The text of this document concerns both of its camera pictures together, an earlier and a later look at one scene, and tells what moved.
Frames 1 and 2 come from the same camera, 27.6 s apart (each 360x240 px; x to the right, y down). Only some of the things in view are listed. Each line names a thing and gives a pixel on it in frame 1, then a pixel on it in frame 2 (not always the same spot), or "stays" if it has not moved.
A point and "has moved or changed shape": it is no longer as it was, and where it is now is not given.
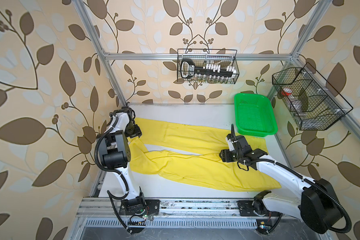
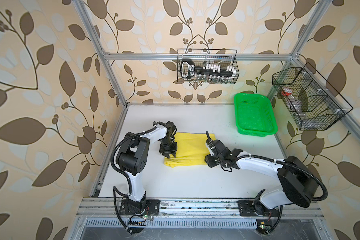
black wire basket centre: x=208 y=66 stays
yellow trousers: x=190 y=152 has moved or changed shape
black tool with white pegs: x=188 y=70 stays
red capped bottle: x=286 y=91 stays
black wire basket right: x=314 y=104 stays
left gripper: x=136 y=131 → x=173 y=151
